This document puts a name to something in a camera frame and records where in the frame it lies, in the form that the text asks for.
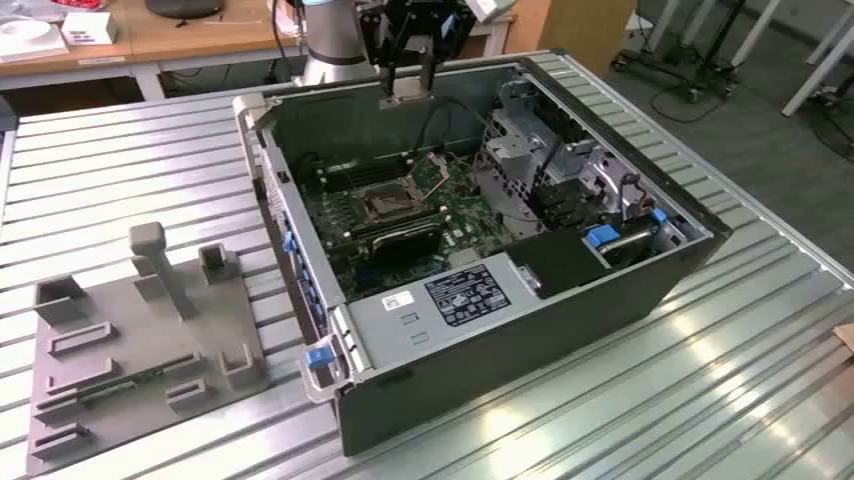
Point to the open black PC case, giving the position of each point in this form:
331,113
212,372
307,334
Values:
507,380

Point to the black plastic shroud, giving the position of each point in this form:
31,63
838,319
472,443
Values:
554,265

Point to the blue plastic latch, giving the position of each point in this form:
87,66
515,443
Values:
600,236

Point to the red bag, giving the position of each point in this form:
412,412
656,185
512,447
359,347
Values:
80,3

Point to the white table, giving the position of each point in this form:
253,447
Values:
815,75

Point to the green RAM stick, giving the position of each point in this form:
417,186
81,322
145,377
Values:
120,384

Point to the grey parts rack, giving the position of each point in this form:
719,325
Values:
153,330

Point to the silver drive cage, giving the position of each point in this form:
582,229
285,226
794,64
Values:
516,150

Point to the black round object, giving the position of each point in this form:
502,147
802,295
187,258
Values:
183,6

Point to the blue slot clip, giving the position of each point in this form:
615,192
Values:
287,242

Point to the black graphics card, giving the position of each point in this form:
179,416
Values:
403,245

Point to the silver CPU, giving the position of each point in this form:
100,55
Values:
408,92

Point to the green motherboard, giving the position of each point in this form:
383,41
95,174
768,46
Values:
467,222

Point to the small blue clip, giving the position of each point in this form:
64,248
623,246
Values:
658,216

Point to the wooden cabinet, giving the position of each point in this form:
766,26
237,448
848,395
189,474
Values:
580,30

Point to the black wheeled stand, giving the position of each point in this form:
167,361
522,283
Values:
707,65

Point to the brown cardboard piece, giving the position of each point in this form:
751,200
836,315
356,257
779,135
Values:
846,340

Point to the white cardboard box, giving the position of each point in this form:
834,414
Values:
87,27

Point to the silver power supply unit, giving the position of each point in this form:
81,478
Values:
400,335

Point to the CPU socket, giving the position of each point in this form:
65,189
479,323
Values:
389,200

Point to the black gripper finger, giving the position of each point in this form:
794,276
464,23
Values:
428,75
388,82

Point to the wooden desk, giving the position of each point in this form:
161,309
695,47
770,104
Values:
200,37

